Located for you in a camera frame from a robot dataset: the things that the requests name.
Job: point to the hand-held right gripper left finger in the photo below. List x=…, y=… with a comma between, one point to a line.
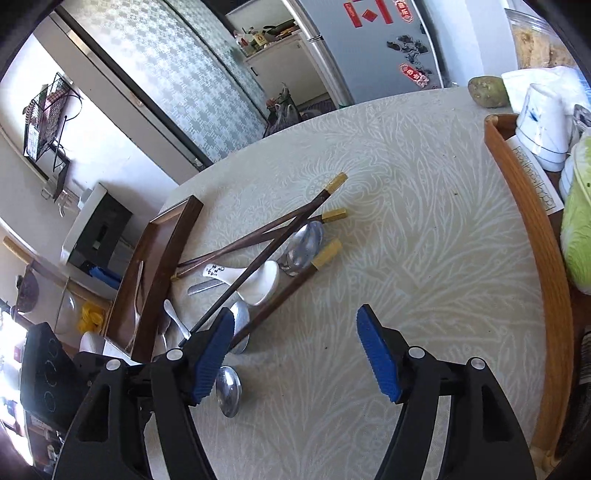
x=210, y=357

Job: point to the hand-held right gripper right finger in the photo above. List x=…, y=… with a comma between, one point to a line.
x=379, y=357

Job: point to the small metal spoon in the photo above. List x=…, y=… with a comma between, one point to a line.
x=229, y=387

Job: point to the white ceramic spoon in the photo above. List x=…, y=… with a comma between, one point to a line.
x=265, y=286
x=175, y=318

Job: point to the gold-tipped wooden chopstick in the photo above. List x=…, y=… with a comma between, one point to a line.
x=244, y=279
x=334, y=215
x=217, y=249
x=325, y=254

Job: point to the metal fork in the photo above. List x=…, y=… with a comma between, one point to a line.
x=137, y=304

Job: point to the large metal spoon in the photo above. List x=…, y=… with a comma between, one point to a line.
x=304, y=244

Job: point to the dark wooden utensil tray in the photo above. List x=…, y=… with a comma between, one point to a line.
x=161, y=230

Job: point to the yellow plastic item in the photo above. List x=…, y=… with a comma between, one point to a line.
x=90, y=318

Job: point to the blue plastic item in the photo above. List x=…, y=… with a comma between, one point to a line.
x=106, y=277

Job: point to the white and black appliance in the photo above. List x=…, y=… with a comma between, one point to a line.
x=94, y=230

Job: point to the light wooden serving tray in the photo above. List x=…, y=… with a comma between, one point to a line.
x=549, y=277

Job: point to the green plastic strainer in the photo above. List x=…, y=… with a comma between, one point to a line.
x=577, y=221

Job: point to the white printed card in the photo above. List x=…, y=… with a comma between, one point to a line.
x=535, y=175

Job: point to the plastic bag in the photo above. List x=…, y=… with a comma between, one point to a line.
x=281, y=115

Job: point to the white cup with blue print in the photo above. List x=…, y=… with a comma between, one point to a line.
x=540, y=129
x=565, y=180

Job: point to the frosted glass sliding door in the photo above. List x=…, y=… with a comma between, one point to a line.
x=184, y=83

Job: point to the red oval fridge magnet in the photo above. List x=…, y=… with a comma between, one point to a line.
x=415, y=74

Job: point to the small round stone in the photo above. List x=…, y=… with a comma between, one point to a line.
x=487, y=90

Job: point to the silver refrigerator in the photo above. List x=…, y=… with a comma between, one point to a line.
x=369, y=55

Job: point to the white kitchen cabinet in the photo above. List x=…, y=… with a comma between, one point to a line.
x=286, y=64

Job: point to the black fridge magnets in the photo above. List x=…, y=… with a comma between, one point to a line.
x=408, y=48

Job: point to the white paper bag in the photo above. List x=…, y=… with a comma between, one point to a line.
x=545, y=78

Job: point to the red square paper decoration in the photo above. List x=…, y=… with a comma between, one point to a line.
x=367, y=14

